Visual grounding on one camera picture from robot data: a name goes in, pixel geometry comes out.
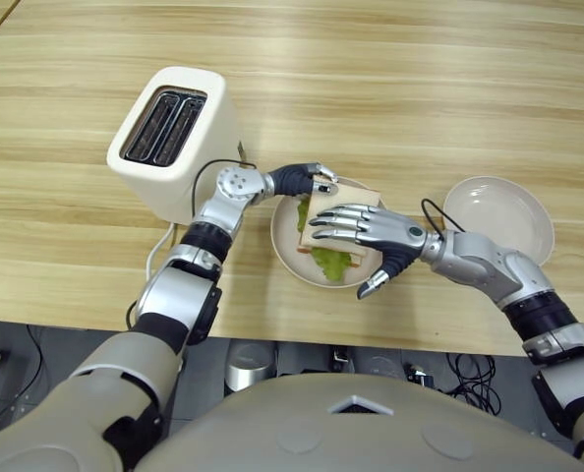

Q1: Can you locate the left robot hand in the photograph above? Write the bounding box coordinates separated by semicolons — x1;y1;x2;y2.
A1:
266;161;341;198

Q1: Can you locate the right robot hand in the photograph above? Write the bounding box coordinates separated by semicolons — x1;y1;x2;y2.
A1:
308;204;430;301

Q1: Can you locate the bread slice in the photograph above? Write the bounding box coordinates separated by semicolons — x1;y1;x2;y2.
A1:
295;244;368;269
297;183;384;261

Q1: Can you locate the cream round plate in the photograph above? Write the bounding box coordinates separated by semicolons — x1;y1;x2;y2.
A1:
441;175;555;267
269;177;387;290

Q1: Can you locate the green lettuce leaf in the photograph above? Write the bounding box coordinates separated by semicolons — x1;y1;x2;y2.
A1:
295;194;356;285

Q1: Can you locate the cream toaster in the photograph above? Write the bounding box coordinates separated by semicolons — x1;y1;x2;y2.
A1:
105;66;248;226

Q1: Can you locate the robot body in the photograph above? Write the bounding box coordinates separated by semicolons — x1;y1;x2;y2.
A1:
134;372;584;472

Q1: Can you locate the white cord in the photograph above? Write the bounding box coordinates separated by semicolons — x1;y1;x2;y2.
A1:
145;222;176;292

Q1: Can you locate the thin black floor cable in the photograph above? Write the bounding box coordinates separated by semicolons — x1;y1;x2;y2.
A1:
441;351;502;413
0;323;45;440

